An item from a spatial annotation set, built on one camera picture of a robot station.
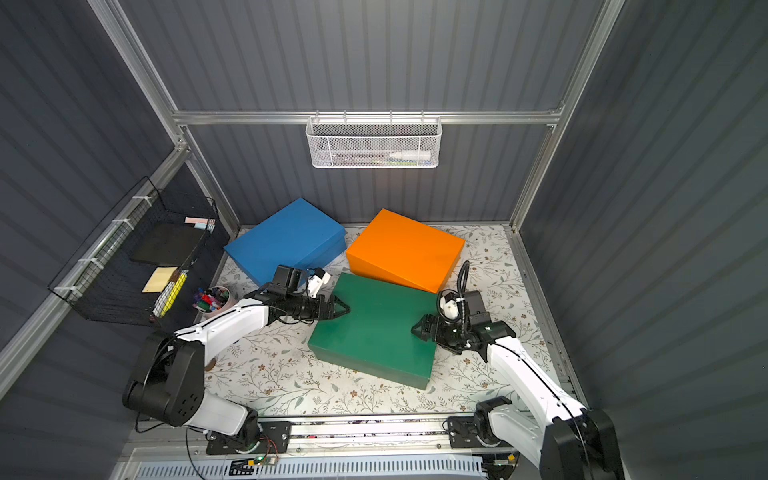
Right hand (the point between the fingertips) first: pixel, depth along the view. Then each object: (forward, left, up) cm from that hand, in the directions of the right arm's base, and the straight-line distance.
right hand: (428, 335), depth 81 cm
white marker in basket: (+49, +4, +25) cm, 55 cm away
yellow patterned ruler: (+2, +61, +18) cm, 64 cm away
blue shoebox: (+38, +45, -2) cm, 59 cm away
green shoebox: (-1, +14, +2) cm, 14 cm away
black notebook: (+14, +67, +22) cm, 72 cm away
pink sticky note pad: (+26, +66, +18) cm, 73 cm away
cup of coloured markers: (+8, +63, +4) cm, 63 cm away
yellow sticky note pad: (+6, +68, +17) cm, 70 cm away
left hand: (+7, +26, +1) cm, 27 cm away
